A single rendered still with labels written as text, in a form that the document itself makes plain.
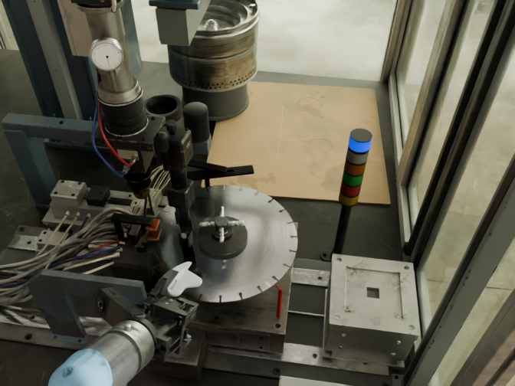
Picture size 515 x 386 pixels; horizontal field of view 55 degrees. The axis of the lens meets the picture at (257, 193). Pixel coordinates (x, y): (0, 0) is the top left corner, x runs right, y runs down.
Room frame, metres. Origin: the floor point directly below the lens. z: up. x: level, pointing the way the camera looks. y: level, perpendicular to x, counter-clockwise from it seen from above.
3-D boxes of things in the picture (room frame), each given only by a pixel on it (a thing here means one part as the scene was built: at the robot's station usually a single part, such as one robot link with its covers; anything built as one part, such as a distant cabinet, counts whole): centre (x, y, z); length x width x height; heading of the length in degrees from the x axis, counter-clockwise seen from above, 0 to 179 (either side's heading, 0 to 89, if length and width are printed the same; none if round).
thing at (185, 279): (0.52, 0.12, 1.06); 0.09 x 0.06 x 0.03; 160
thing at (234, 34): (1.49, 0.16, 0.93); 0.31 x 0.31 x 0.36
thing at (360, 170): (0.81, -0.21, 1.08); 0.05 x 0.04 x 0.03; 173
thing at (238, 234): (0.70, 0.08, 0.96); 0.11 x 0.11 x 0.03
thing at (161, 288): (0.48, 0.16, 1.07); 0.09 x 0.02 x 0.05; 160
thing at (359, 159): (0.81, -0.21, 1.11); 0.05 x 0.04 x 0.03; 173
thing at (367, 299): (0.60, -0.25, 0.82); 0.18 x 0.18 x 0.15; 83
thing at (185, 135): (0.68, 0.15, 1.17); 0.06 x 0.05 x 0.20; 74
